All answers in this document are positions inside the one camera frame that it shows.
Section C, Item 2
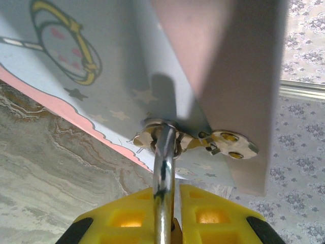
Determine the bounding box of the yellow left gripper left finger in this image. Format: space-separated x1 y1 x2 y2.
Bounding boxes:
54 187 163 244

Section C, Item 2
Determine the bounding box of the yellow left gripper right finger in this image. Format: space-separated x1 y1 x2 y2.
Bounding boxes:
173 184 287 244

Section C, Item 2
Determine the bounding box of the small brass padlock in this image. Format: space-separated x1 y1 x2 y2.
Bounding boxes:
151 124 183 244

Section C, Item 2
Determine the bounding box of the metal floor strip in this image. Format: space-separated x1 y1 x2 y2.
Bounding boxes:
278 79 325 102

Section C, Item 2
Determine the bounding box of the blue cartoon print tin box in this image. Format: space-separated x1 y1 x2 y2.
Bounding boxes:
0 0 289 198

